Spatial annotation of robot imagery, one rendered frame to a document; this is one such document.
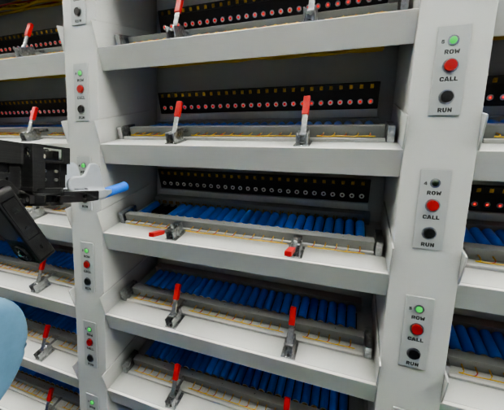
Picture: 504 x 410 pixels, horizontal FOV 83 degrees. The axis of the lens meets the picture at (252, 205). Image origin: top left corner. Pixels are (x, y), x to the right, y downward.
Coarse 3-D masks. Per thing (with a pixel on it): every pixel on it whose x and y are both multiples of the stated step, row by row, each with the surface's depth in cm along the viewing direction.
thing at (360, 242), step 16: (144, 224) 66; (160, 224) 65; (192, 224) 63; (208, 224) 61; (224, 224) 61; (240, 224) 60; (256, 240) 57; (288, 240) 56; (304, 240) 55; (320, 240) 54; (336, 240) 53; (352, 240) 52; (368, 240) 51
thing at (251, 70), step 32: (160, 0) 76; (192, 0) 73; (0, 32) 97; (160, 32) 77; (224, 64) 72; (256, 64) 69; (288, 64) 67; (320, 64) 65; (352, 64) 63; (384, 64) 61; (0, 96) 100; (32, 96) 95; (64, 96) 91; (384, 96) 61; (160, 192) 83
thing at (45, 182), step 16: (0, 144) 34; (16, 144) 35; (32, 144) 35; (0, 160) 34; (16, 160) 35; (32, 160) 36; (48, 160) 38; (64, 160) 40; (0, 176) 34; (16, 176) 36; (32, 176) 36; (48, 176) 39; (64, 176) 41; (16, 192) 36; (32, 192) 37; (48, 192) 38
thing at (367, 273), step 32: (192, 192) 76; (224, 192) 73; (128, 224) 69; (384, 224) 56; (160, 256) 62; (192, 256) 59; (224, 256) 56; (256, 256) 54; (320, 256) 52; (352, 256) 51; (384, 256) 51; (352, 288) 50; (384, 288) 48
